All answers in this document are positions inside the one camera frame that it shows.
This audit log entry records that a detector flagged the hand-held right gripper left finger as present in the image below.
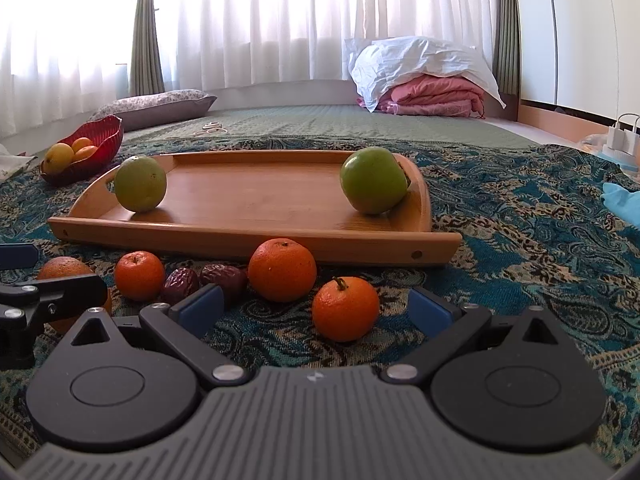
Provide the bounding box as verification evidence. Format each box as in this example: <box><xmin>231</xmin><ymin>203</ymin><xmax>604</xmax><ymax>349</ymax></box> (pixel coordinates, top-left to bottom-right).
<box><xmin>70</xmin><ymin>283</ymin><xmax>252</xmax><ymax>391</ymax></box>

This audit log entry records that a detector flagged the green apple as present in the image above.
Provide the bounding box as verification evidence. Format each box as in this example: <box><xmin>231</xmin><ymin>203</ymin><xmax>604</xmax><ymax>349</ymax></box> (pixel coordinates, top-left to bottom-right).
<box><xmin>114</xmin><ymin>156</ymin><xmax>168</xmax><ymax>213</ymax></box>
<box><xmin>340</xmin><ymin>147</ymin><xmax>409</xmax><ymax>215</ymax></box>

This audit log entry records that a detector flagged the white pillow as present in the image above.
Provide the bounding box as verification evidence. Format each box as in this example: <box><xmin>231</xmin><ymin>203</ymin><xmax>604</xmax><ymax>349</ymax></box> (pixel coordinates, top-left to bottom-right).
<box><xmin>347</xmin><ymin>36</ymin><xmax>507</xmax><ymax>113</ymax></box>

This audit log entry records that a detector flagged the teal paisley blanket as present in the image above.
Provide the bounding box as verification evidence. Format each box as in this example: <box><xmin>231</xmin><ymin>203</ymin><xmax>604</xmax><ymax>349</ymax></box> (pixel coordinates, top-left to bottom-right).
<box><xmin>0</xmin><ymin>135</ymin><xmax>640</xmax><ymax>471</ymax></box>

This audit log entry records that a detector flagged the white paper bag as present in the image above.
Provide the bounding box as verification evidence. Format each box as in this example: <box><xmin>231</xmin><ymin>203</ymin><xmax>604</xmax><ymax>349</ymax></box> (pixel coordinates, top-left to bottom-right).
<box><xmin>602</xmin><ymin>114</ymin><xmax>640</xmax><ymax>159</ymax></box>

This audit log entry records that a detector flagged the small tangerine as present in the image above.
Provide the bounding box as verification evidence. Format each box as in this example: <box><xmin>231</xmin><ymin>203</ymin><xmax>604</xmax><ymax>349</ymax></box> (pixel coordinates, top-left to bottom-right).
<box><xmin>114</xmin><ymin>251</ymin><xmax>166</xmax><ymax>302</ymax></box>

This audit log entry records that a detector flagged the large dull orange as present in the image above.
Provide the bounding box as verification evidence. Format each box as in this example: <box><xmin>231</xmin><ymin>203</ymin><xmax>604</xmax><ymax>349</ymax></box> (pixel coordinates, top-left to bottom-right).
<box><xmin>36</xmin><ymin>256</ymin><xmax>113</xmax><ymax>335</ymax></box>

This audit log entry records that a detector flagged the yellow lemon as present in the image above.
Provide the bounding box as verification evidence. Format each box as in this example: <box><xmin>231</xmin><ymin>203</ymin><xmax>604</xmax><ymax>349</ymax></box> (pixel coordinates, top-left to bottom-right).
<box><xmin>44</xmin><ymin>143</ymin><xmax>74</xmax><ymax>175</ymax></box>

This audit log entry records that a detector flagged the wooden serving tray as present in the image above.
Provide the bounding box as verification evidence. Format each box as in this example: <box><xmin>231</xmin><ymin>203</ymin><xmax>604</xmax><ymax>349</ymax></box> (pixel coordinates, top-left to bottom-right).
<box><xmin>47</xmin><ymin>149</ymin><xmax>463</xmax><ymax>267</ymax></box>

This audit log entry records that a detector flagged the red leaf-shaped bowl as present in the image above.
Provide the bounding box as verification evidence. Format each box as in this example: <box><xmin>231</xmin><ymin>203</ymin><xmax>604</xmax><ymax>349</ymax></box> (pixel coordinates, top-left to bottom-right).
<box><xmin>40</xmin><ymin>114</ymin><xmax>125</xmax><ymax>187</ymax></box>

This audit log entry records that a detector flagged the white wardrobe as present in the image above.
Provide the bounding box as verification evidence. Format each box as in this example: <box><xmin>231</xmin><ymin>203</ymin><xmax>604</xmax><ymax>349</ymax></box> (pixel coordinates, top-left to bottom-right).
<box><xmin>512</xmin><ymin>0</ymin><xmax>640</xmax><ymax>136</ymax></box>

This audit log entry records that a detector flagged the floral grey pillow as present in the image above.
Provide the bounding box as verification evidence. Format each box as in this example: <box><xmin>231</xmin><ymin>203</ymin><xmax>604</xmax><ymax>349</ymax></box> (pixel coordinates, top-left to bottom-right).
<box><xmin>86</xmin><ymin>89</ymin><xmax>218</xmax><ymax>133</ymax></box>

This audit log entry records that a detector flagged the tangerine with stem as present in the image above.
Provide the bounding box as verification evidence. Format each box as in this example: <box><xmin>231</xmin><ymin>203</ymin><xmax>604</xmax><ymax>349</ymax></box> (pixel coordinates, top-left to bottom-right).
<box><xmin>312</xmin><ymin>276</ymin><xmax>381</xmax><ymax>344</ymax></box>

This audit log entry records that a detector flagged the folded pink blanket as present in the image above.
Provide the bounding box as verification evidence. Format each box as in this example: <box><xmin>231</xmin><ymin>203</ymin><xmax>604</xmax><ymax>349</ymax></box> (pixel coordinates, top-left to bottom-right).
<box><xmin>375</xmin><ymin>74</ymin><xmax>487</xmax><ymax>120</ymax></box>

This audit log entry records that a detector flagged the green quilted mat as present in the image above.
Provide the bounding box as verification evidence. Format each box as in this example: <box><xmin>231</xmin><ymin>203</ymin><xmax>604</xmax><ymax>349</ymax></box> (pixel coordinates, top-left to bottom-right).
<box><xmin>120</xmin><ymin>104</ymin><xmax>543</xmax><ymax>153</ymax></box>

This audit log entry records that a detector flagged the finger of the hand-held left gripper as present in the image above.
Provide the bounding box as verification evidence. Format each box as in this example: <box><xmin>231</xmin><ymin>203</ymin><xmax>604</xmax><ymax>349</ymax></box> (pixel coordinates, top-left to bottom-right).
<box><xmin>0</xmin><ymin>273</ymin><xmax>109</xmax><ymax>334</ymax></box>
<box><xmin>0</xmin><ymin>243</ymin><xmax>40</xmax><ymax>272</ymax></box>

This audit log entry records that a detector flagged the white sheer curtain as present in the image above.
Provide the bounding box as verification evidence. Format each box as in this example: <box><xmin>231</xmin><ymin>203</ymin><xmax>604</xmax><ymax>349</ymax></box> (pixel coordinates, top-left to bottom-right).
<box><xmin>0</xmin><ymin>0</ymin><xmax>501</xmax><ymax>141</ymax></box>

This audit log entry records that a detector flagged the large bright orange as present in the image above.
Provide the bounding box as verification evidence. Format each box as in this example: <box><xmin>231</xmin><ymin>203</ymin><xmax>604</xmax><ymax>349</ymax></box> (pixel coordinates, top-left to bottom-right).
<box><xmin>248</xmin><ymin>238</ymin><xmax>318</xmax><ymax>304</ymax></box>

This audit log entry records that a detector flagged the red date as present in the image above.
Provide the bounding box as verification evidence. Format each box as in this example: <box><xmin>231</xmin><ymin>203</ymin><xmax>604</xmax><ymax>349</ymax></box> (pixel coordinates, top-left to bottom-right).
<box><xmin>161</xmin><ymin>267</ymin><xmax>202</xmax><ymax>306</ymax></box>
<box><xmin>200</xmin><ymin>263</ymin><xmax>249</xmax><ymax>309</ymax></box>

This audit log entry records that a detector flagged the white plastic bag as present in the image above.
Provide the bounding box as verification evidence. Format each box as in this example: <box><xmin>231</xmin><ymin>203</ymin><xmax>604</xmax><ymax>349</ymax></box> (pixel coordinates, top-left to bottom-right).
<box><xmin>0</xmin><ymin>142</ymin><xmax>39</xmax><ymax>182</ymax></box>

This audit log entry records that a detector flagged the turquoise cloth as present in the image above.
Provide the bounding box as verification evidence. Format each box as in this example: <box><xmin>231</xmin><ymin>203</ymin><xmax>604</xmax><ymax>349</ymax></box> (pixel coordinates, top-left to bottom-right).
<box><xmin>601</xmin><ymin>181</ymin><xmax>640</xmax><ymax>228</ymax></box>

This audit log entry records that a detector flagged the green curtain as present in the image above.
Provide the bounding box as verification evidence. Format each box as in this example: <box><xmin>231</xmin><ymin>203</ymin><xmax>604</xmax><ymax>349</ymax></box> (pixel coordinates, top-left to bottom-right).
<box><xmin>129</xmin><ymin>0</ymin><xmax>166</xmax><ymax>97</ymax></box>
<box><xmin>492</xmin><ymin>0</ymin><xmax>522</xmax><ymax>97</ymax></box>

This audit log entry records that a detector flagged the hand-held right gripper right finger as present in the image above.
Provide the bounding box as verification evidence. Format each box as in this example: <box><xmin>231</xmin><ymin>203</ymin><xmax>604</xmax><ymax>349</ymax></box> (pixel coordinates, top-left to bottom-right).
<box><xmin>379</xmin><ymin>287</ymin><xmax>567</xmax><ymax>390</ymax></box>

